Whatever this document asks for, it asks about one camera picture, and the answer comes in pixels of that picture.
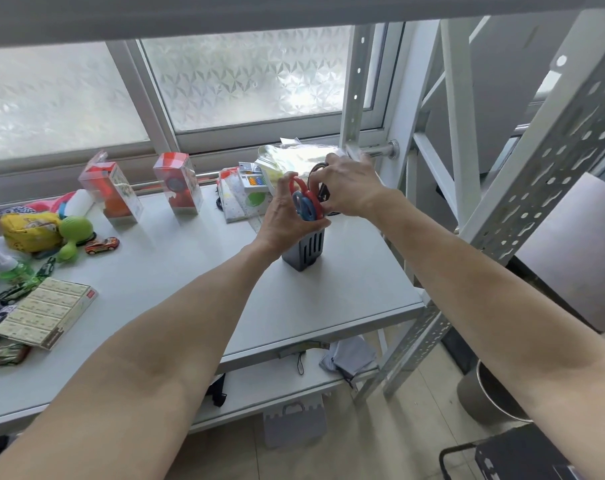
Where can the person's left hand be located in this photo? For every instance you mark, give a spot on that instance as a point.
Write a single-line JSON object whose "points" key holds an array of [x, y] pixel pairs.
{"points": [[275, 219]]}

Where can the person's right hand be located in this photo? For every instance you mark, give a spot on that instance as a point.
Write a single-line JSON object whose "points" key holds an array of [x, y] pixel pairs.
{"points": [[355, 189]]}

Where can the person's left fingers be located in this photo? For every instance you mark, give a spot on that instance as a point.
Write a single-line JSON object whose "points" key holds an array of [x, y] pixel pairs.
{"points": [[286, 187]]}

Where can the person's right fingers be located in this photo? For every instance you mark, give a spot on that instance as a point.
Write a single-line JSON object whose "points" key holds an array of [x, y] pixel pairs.
{"points": [[325, 182]]}

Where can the grey slotted scissors holder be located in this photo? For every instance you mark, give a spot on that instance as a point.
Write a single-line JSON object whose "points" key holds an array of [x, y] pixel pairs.
{"points": [[306, 249]]}

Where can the person's left forearm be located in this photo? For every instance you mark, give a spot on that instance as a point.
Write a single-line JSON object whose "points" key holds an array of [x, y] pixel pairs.
{"points": [[132, 364]]}

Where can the person's right forearm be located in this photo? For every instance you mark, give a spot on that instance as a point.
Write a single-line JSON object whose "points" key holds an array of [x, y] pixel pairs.
{"points": [[497, 314]]}

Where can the clear plastic bag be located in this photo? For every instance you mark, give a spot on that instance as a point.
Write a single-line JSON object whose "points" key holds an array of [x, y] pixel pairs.
{"points": [[292, 157]]}

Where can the colourful toy set package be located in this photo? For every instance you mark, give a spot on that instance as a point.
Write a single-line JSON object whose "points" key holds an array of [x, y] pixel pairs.
{"points": [[245, 192]]}

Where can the clear box with red toy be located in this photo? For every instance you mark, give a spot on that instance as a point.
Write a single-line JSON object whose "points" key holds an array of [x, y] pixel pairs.
{"points": [[178, 187]]}

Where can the frosted glass window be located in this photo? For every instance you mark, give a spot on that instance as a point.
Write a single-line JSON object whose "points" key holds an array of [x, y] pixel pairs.
{"points": [[242, 74]]}

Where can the clear box with orange toy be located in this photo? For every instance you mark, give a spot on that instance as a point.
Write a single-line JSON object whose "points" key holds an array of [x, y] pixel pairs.
{"points": [[113, 192]]}

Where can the grey folded cloth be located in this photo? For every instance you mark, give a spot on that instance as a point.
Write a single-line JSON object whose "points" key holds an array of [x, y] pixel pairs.
{"points": [[347, 357]]}

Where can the red toy car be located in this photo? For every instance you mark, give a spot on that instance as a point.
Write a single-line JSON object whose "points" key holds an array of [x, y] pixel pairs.
{"points": [[102, 245]]}

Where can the white plastic bottle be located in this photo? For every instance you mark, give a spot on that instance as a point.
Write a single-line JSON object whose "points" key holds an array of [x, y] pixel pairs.
{"points": [[78, 202]]}

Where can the white perforated metal shelf rack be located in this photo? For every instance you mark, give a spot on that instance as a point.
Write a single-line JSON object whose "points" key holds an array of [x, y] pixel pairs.
{"points": [[532, 159]]}

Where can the black pouch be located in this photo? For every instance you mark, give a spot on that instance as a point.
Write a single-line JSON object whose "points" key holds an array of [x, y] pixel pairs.
{"points": [[216, 390]]}

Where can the green rubber ball toy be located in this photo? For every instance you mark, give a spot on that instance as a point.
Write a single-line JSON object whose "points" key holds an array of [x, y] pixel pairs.
{"points": [[75, 233]]}

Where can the pink plush toy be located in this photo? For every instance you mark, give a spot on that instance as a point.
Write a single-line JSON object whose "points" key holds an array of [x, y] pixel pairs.
{"points": [[57, 203]]}

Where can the grey castle shaped paper bag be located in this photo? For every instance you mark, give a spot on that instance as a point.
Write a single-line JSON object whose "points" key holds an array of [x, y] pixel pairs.
{"points": [[295, 422]]}

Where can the dark green toy car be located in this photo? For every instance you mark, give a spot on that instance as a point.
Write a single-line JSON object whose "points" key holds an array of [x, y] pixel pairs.
{"points": [[46, 268]]}

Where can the yellow printed pouch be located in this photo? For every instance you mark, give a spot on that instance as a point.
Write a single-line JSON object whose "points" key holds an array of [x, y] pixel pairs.
{"points": [[30, 232]]}

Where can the brown board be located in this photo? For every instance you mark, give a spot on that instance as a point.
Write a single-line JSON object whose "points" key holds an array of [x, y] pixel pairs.
{"points": [[577, 249]]}

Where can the grey metal bin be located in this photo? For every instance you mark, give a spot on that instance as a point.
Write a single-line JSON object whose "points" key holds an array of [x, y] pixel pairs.
{"points": [[487, 399]]}

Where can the beige box of packets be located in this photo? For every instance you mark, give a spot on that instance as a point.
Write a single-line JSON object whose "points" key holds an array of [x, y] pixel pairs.
{"points": [[45, 312]]}

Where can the green clear bottle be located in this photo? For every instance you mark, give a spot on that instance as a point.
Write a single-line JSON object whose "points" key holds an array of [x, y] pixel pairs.
{"points": [[10, 268]]}

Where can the camouflage toy car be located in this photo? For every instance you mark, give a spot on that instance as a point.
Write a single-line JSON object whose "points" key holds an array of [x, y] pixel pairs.
{"points": [[5, 354]]}

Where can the black metal cart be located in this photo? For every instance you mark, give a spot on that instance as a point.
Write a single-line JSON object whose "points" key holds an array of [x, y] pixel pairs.
{"points": [[517, 454]]}

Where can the metal wall rod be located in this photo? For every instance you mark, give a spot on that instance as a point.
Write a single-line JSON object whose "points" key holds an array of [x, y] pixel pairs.
{"points": [[382, 148]]}

